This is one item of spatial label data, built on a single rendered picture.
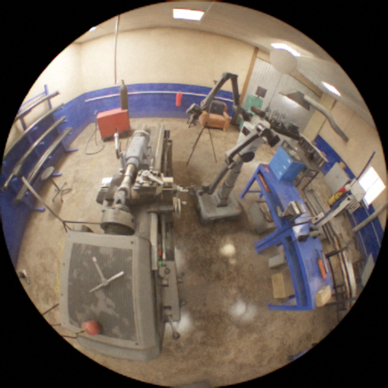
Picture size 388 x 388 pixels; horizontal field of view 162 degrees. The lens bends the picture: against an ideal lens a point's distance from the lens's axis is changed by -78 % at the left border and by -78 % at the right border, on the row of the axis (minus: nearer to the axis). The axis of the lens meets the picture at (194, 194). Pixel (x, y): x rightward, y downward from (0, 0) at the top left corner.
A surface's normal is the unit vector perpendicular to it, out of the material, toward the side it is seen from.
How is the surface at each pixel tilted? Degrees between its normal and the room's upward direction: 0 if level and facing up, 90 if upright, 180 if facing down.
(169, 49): 90
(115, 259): 0
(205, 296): 0
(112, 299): 0
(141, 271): 45
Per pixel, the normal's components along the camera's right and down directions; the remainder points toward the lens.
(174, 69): 0.11, 0.80
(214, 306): 0.15, -0.60
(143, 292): 0.80, -0.42
